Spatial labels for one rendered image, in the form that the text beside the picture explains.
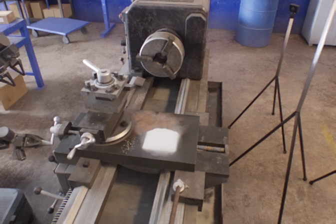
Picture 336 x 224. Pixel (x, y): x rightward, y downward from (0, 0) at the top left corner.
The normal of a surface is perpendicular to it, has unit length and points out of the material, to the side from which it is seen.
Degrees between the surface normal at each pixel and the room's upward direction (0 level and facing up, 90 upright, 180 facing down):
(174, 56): 90
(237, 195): 0
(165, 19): 90
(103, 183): 0
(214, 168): 0
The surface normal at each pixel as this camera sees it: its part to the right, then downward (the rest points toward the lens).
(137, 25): -0.16, 0.57
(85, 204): 0.00, -0.82
